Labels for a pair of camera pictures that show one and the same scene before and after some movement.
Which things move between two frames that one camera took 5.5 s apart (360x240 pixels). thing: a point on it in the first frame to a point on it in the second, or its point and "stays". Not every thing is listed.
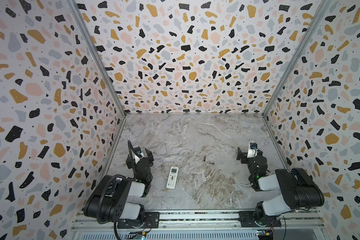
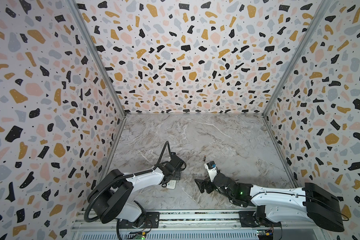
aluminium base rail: [200, 225] stays
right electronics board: [266, 234] stays
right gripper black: [250, 158] to [210, 184]
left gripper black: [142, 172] to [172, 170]
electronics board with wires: [139, 235] stays
